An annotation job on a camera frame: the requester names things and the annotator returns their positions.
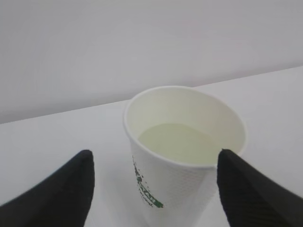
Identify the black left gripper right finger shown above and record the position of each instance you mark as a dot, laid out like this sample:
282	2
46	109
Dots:
250	199

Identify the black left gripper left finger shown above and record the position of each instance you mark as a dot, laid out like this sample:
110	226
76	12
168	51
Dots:
61	200

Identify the white paper cup green logo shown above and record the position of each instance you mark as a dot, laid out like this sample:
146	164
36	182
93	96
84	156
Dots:
176	134

